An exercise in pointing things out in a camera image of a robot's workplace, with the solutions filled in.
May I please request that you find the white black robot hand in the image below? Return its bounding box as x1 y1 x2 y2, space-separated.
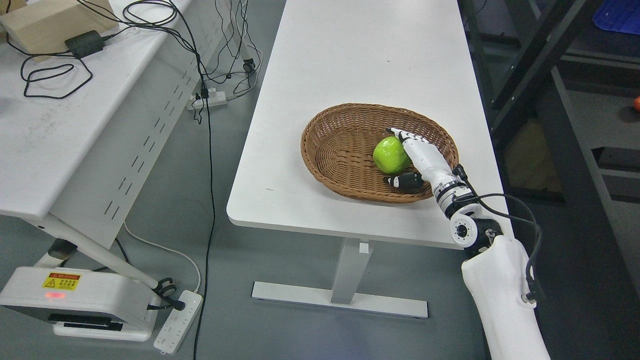
386 127 465 196

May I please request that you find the long black floor cable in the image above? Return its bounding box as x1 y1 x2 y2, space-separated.
75 0 216 360

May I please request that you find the brown wicker basket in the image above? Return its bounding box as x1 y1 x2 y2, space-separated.
301 103 459 204

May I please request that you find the white standing desk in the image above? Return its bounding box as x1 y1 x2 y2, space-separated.
226 0 503 320

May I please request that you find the black power adapter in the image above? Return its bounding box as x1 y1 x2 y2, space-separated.
64 30 110 59

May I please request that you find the green apple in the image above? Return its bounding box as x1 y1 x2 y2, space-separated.
372 136 410 174

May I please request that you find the white folding table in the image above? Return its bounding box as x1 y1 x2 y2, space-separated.
1 0 238 289

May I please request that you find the white box device on floor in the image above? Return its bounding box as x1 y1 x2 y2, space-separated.
0 266 161 342

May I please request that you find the white power strip near device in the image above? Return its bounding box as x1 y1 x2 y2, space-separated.
153 290 203 354

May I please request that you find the white power strip far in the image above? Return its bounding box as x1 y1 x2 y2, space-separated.
185 88 227 111

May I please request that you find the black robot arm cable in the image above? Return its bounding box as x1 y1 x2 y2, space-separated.
452 164 546 303

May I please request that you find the cardboard box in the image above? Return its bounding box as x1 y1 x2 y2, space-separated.
1 0 118 54

